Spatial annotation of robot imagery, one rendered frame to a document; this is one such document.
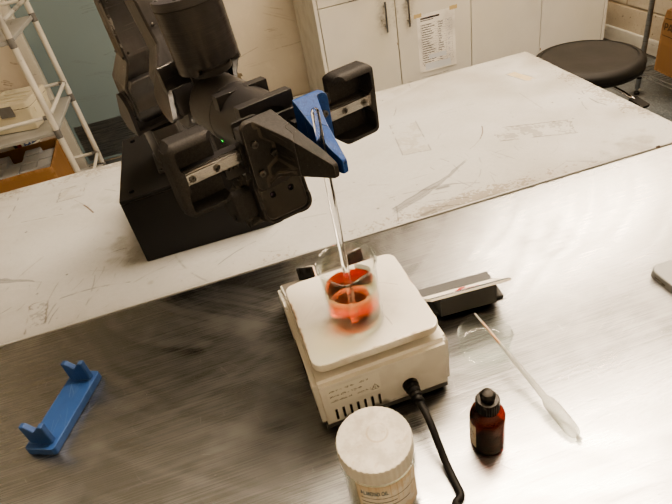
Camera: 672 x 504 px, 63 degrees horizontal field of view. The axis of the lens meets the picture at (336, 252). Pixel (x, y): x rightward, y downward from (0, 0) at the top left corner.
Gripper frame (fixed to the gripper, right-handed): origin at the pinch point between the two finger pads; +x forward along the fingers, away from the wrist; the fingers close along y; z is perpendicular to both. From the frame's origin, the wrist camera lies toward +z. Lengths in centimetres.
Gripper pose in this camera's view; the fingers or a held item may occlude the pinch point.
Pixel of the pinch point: (314, 154)
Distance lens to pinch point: 40.8
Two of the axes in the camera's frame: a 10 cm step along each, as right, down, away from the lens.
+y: -8.0, 4.6, -3.8
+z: 1.6, 7.8, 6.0
